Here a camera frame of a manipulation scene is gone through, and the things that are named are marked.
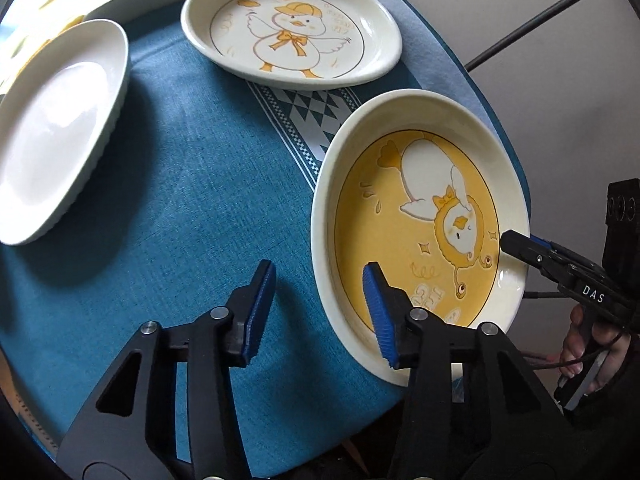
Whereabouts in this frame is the yellow duck plate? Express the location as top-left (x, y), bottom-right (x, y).
top-left (311, 89), bottom-right (529, 386)

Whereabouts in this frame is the plain white plate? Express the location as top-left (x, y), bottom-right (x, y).
top-left (1, 18), bottom-right (130, 246)

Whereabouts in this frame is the black camera box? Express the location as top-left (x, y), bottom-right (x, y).
top-left (602, 178), bottom-right (640, 296)

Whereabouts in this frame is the blue patterned tablecloth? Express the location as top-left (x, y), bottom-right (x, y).
top-left (1, 0), bottom-right (503, 477)

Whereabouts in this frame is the person's right hand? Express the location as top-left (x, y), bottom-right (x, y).
top-left (555, 304), bottom-right (631, 394)

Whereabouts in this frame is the white duck plate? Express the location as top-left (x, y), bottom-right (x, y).
top-left (180, 0), bottom-right (402, 90)

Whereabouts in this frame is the black metal rod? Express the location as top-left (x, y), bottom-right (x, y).
top-left (464, 0), bottom-right (582, 73)

